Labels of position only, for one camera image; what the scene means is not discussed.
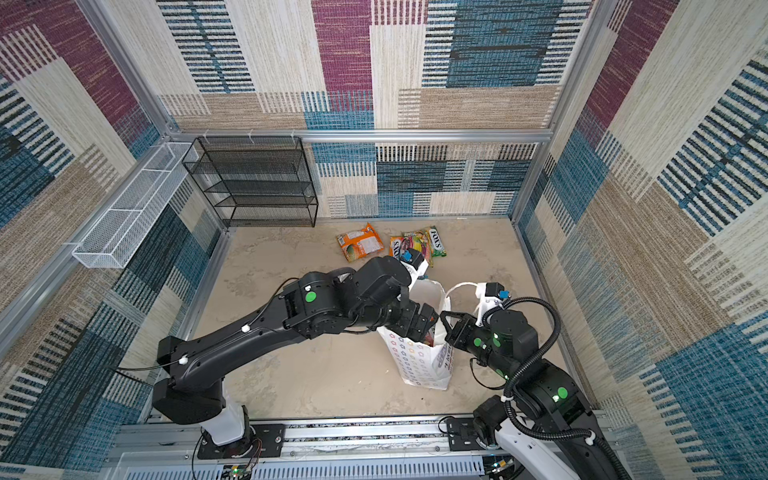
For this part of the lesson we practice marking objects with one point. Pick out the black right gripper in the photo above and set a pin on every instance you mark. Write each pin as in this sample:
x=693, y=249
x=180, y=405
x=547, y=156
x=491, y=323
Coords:
x=456, y=336

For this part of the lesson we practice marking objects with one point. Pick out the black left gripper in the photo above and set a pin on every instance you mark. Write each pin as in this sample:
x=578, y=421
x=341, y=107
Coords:
x=422, y=325

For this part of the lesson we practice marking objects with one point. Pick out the white printed paper bag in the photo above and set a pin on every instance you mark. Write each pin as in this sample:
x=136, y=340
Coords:
x=428, y=364

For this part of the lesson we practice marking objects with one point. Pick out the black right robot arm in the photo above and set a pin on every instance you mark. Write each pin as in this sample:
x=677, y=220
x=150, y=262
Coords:
x=539, y=415

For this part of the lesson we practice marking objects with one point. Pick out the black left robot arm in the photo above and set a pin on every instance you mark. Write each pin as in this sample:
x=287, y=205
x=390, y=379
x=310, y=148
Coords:
x=342, y=301

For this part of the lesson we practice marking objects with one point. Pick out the small green Fox's candy bag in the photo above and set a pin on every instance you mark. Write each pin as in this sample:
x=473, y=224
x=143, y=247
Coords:
x=435, y=243

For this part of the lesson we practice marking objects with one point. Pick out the pink fruits candy bag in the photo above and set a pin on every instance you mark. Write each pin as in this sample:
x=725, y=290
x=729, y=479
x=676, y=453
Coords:
x=417, y=241

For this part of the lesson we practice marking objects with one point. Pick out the orange snack bag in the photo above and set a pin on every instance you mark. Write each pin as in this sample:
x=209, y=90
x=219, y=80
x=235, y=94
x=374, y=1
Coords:
x=360, y=243

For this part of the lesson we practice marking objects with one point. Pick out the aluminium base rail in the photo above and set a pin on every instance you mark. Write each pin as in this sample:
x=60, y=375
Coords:
x=447, y=446

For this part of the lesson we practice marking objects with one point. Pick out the black wire mesh shelf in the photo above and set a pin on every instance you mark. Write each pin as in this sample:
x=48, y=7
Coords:
x=254, y=181

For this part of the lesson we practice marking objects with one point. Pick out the white wire mesh basket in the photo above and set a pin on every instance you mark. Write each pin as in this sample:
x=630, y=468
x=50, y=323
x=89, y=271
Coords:
x=118, y=233

